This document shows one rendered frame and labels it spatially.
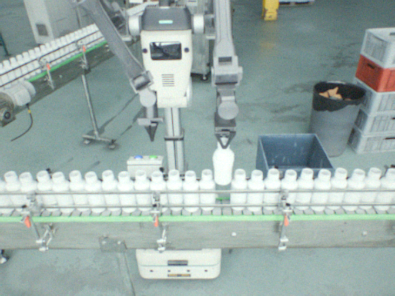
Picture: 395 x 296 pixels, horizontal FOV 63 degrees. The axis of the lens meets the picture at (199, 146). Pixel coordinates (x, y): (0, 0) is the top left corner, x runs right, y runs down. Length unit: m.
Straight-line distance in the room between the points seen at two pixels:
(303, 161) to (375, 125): 1.60
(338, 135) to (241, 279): 1.67
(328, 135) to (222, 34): 2.40
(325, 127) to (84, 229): 2.42
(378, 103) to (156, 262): 2.35
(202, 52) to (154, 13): 3.20
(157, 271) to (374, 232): 1.29
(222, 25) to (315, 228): 0.81
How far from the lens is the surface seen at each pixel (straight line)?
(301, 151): 1.90
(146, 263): 2.11
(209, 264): 2.09
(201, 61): 4.79
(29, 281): 2.53
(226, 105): 0.89
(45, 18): 6.98
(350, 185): 1.27
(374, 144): 3.58
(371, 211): 1.38
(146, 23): 1.60
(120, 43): 1.19
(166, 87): 1.60
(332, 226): 1.35
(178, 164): 1.88
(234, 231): 1.28
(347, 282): 2.42
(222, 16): 0.99
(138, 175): 1.20
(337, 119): 3.15
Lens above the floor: 1.88
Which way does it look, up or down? 34 degrees down
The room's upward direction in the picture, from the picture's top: 1 degrees counter-clockwise
